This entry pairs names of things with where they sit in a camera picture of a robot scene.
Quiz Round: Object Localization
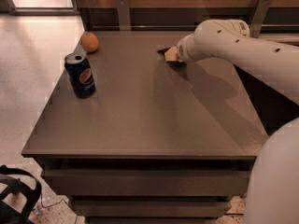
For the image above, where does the black rxbar chocolate bar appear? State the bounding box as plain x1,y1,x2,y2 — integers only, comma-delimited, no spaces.
158,47,186,67

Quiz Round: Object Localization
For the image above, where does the metal bracket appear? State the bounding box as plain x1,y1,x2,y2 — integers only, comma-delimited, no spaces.
116,0,131,31
249,0,273,38

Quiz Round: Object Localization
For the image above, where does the grey drawer cabinet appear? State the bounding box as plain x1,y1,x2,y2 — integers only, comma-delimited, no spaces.
22,32,267,224

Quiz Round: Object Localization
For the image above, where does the grey drawer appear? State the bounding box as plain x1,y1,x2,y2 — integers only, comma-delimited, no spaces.
70,198,231,218
44,170,248,197

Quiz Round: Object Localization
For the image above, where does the window frame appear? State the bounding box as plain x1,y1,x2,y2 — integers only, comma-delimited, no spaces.
0,0,80,17

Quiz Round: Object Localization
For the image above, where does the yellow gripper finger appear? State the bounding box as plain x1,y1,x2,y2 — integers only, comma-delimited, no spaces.
164,47,178,62

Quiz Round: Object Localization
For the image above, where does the blue pepsi can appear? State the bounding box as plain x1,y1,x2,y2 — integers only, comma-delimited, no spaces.
64,52,96,98

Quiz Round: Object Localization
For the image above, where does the right metal bracket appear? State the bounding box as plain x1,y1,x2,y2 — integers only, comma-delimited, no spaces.
249,0,273,38

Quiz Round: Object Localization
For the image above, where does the middle grey drawer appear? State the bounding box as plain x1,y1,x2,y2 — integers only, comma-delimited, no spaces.
70,198,231,218

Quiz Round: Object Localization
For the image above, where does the top grey drawer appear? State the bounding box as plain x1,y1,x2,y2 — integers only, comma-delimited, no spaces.
44,170,248,197

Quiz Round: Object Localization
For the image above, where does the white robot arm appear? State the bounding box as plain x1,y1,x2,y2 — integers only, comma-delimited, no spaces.
164,20,299,224

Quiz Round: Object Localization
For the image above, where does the left metal bracket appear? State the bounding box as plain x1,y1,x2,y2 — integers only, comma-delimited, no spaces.
116,0,131,31

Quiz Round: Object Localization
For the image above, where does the orange fruit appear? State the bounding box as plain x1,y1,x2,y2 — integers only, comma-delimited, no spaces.
80,33,99,52

